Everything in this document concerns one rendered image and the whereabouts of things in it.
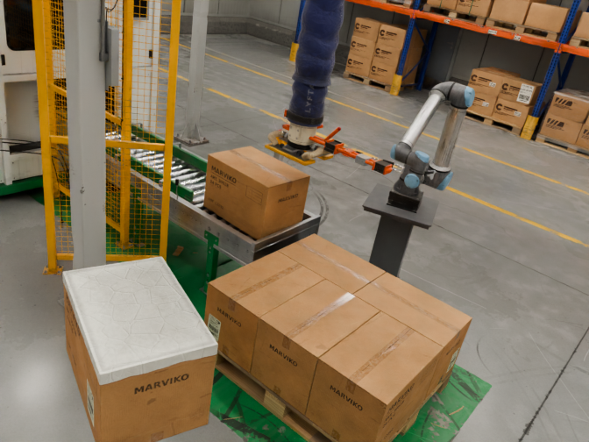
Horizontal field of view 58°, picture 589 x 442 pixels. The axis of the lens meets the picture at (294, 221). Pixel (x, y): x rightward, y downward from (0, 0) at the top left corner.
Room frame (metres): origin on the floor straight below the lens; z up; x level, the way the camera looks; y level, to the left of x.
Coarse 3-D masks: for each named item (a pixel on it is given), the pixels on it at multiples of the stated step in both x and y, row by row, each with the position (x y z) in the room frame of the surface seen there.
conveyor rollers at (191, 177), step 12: (108, 132) 4.49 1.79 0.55; (120, 132) 4.58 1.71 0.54; (132, 156) 4.07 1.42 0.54; (144, 156) 4.16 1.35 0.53; (156, 156) 4.16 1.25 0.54; (156, 168) 3.94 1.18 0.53; (180, 168) 4.02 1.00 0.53; (192, 168) 4.03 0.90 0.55; (180, 180) 3.80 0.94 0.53; (192, 180) 3.81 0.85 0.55; (204, 180) 3.89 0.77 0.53; (216, 216) 3.29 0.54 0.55
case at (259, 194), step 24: (216, 168) 3.33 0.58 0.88; (240, 168) 3.24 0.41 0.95; (264, 168) 3.32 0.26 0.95; (288, 168) 3.40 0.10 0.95; (216, 192) 3.32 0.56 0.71; (240, 192) 3.18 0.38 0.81; (264, 192) 3.05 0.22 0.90; (288, 192) 3.18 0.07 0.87; (240, 216) 3.16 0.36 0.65; (264, 216) 3.03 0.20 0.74; (288, 216) 3.22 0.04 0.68
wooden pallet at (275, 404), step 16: (224, 368) 2.39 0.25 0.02; (240, 368) 2.29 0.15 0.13; (240, 384) 2.29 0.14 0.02; (256, 384) 2.31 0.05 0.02; (256, 400) 2.21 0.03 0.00; (272, 400) 2.15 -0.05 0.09; (288, 416) 2.12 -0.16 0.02; (304, 416) 2.03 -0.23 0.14; (416, 416) 2.25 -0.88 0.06; (304, 432) 2.03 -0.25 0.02; (320, 432) 2.05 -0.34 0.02; (400, 432) 2.16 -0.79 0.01
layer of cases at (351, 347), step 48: (240, 288) 2.49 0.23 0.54; (288, 288) 2.57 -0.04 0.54; (336, 288) 2.66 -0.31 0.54; (384, 288) 2.76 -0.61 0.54; (240, 336) 2.32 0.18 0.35; (288, 336) 2.15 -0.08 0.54; (336, 336) 2.22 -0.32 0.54; (384, 336) 2.29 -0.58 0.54; (432, 336) 2.36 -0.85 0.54; (288, 384) 2.10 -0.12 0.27; (336, 384) 1.95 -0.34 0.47; (384, 384) 1.92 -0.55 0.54; (432, 384) 2.33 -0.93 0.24; (336, 432) 1.91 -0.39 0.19; (384, 432) 1.87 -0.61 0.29
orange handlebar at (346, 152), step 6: (282, 126) 3.28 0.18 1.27; (288, 126) 3.30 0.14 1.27; (318, 126) 3.40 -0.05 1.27; (312, 138) 3.14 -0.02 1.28; (318, 138) 3.16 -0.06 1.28; (342, 150) 3.00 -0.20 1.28; (348, 150) 3.00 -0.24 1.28; (348, 156) 2.97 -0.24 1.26; (354, 156) 2.95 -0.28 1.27; (366, 162) 2.89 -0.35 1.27; (372, 162) 2.88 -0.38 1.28; (390, 168) 2.83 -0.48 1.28
